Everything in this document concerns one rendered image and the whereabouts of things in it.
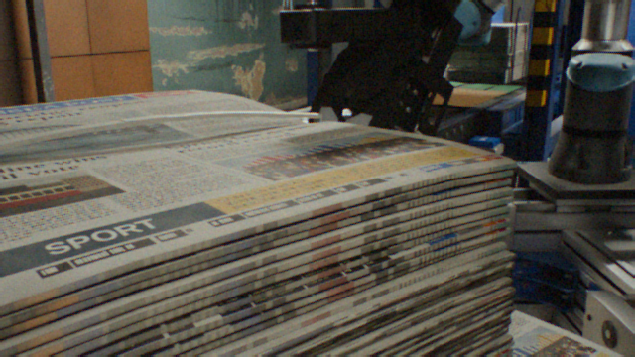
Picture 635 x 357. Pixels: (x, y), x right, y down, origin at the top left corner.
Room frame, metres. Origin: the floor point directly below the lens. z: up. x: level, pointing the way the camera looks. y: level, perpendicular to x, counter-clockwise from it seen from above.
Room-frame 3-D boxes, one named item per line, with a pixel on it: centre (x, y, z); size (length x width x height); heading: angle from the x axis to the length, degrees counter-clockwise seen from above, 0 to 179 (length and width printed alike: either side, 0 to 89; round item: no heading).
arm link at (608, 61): (1.21, -0.55, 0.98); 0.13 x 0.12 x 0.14; 156
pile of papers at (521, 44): (3.09, -0.85, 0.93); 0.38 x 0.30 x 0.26; 149
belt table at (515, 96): (2.60, -0.56, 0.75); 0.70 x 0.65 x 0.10; 149
